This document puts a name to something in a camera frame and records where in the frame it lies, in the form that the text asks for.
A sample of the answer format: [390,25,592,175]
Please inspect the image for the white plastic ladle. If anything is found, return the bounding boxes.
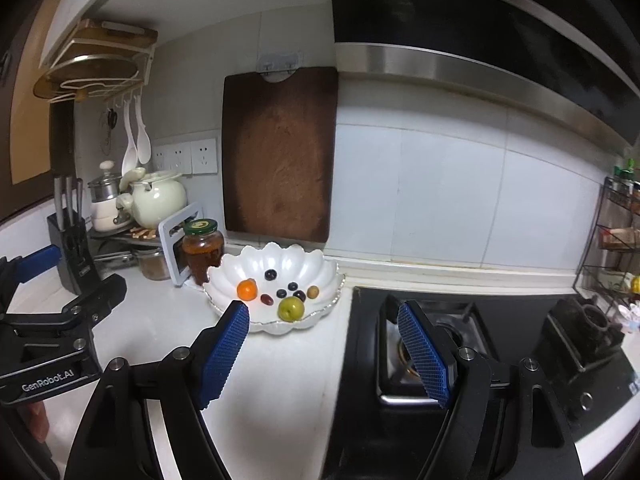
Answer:
[121,100,139,173]

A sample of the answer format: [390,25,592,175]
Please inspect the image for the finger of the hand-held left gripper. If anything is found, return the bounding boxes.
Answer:
[0,244,62,311]
[0,273,128,352]

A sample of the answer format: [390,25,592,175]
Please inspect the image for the rectangular wooden board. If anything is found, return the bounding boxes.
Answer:
[75,19,158,53]

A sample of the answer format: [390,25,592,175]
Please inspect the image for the black wire spice rack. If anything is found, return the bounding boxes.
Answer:
[572,175,640,311]

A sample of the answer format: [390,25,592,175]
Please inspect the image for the small white cups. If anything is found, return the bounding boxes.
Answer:
[617,302,640,333]

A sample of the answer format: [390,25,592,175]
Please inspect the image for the brown wooden cabinet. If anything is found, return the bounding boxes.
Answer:
[0,0,76,221]

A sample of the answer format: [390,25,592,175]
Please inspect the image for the steel pan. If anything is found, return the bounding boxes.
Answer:
[92,240,138,268]

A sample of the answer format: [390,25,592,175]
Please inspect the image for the person's left hand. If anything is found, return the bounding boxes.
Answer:
[25,402,51,443]

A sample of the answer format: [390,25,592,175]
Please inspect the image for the black scissors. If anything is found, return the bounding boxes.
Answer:
[102,109,118,153]

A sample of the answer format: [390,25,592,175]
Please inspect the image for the round wooden board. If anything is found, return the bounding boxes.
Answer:
[34,55,141,98]

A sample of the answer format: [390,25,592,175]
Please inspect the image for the green cap seasoning bottle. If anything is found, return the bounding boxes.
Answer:
[614,159,636,193]

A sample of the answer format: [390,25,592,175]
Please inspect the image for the green apple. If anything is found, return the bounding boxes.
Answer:
[278,297,305,322]

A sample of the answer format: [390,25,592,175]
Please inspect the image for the large wooden cutting board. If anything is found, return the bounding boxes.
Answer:
[222,66,340,245]

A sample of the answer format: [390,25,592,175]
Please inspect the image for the clear wall hook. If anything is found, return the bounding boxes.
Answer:
[257,51,305,83]

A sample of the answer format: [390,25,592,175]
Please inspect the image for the white scalloped ceramic bowl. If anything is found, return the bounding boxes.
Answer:
[202,241,346,335]

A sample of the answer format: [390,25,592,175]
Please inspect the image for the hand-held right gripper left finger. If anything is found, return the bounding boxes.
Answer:
[64,300,251,480]

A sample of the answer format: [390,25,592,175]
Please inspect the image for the cream ceramic teapot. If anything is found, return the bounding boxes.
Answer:
[116,170,188,229]

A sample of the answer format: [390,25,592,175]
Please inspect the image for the black glass gas cooktop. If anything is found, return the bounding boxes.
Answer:
[320,286,640,480]

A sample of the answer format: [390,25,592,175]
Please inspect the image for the white plastic rice spoon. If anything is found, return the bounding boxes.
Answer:
[135,95,152,165]

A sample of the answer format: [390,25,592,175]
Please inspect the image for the black knife block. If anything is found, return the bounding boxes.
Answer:
[46,212,101,296]

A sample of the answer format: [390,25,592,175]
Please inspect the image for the glass jar of brown sauce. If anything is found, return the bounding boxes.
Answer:
[181,218,225,286]

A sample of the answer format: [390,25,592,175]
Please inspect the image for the white rectangular frame stand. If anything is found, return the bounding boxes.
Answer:
[158,201,206,288]

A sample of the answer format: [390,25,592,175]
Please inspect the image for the small white electric pot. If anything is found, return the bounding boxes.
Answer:
[87,160,133,233]

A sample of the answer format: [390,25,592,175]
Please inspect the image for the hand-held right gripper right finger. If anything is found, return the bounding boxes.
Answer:
[396,301,583,480]

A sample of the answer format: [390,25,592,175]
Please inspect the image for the black burner grate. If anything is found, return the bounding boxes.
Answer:
[532,296,633,426]
[377,295,476,406]

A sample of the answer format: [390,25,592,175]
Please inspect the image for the black steel range hood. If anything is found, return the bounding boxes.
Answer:
[327,0,640,148]

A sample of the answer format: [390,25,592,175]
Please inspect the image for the white wall rack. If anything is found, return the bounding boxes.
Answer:
[32,19,158,103]

